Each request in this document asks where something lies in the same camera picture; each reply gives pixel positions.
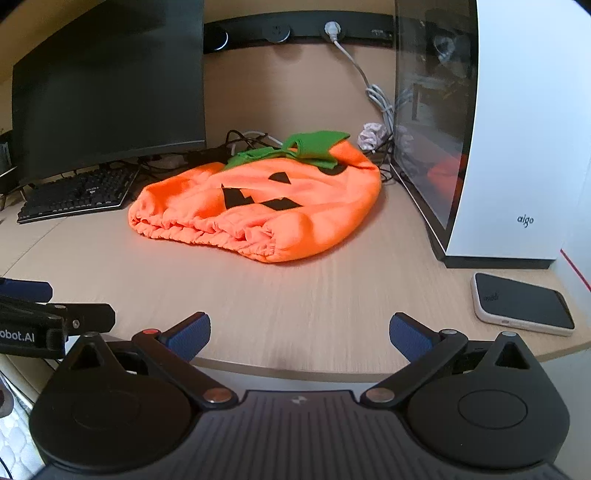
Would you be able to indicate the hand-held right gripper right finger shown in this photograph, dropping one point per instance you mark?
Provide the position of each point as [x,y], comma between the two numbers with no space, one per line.
[408,337]

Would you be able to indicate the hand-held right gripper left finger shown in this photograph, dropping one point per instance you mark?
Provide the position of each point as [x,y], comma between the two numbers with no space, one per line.
[190,334]

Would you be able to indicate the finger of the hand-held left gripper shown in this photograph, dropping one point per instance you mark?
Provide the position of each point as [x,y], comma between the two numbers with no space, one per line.
[87,317]
[27,290]

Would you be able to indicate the orange pumpkin costume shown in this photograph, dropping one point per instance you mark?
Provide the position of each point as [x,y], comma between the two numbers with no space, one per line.
[300,217]

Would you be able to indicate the white quilted mattress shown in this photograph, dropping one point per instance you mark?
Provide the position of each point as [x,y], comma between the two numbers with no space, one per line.
[14,443]

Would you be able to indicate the black keyboard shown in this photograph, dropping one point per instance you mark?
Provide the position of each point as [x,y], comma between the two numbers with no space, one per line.
[78,194]

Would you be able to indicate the smartphone in white case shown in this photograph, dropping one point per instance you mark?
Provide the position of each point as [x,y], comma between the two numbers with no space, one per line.
[521,300]

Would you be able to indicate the white box with red edge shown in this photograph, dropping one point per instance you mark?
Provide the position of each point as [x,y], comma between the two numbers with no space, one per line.
[585,258]

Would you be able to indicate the crumpled white tissue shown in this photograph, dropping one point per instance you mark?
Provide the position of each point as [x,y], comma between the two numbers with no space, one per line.
[373,135]

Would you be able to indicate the white computer case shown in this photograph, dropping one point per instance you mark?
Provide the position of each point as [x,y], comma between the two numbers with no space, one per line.
[508,138]

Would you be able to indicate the black computer monitor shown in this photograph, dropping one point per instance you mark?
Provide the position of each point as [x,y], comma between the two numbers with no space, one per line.
[111,83]

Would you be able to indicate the black socket strip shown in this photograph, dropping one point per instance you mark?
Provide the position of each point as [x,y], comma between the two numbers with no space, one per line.
[249,34]

